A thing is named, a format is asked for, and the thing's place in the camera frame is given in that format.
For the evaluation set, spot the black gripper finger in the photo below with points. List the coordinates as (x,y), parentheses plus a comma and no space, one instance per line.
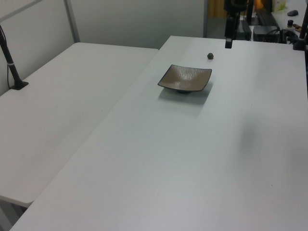
(229,36)
(236,27)

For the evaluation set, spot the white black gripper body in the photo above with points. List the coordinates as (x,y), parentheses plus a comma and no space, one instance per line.
(235,5)

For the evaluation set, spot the red toy strawberry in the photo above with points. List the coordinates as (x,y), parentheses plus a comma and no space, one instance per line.
(210,56)

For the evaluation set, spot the square brown ceramic plate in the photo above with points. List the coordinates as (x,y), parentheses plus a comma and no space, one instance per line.
(185,77)

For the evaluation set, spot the black rectangular device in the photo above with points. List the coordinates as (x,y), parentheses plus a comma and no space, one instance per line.
(245,30)

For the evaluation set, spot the brown wooden furniture panel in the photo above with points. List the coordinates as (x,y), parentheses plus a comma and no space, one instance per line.
(216,8)

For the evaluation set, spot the orange object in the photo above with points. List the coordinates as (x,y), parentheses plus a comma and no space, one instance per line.
(258,3)

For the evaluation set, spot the black computer box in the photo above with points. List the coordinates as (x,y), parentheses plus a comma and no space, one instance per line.
(264,34)

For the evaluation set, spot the black keyboard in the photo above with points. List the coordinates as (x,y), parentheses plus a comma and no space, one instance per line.
(267,18)

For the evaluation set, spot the green white box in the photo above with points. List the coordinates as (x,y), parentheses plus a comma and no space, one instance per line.
(280,5)

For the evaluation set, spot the black computer mouse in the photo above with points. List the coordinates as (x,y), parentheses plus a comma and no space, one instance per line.
(292,12)

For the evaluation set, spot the black vertical post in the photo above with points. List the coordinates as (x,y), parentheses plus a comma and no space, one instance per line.
(250,12)

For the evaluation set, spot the grey aluminium partition post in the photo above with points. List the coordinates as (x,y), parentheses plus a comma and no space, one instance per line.
(72,21)
(205,19)

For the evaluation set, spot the black camera stand with flat base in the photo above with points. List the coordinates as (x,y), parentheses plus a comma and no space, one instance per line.
(10,67)

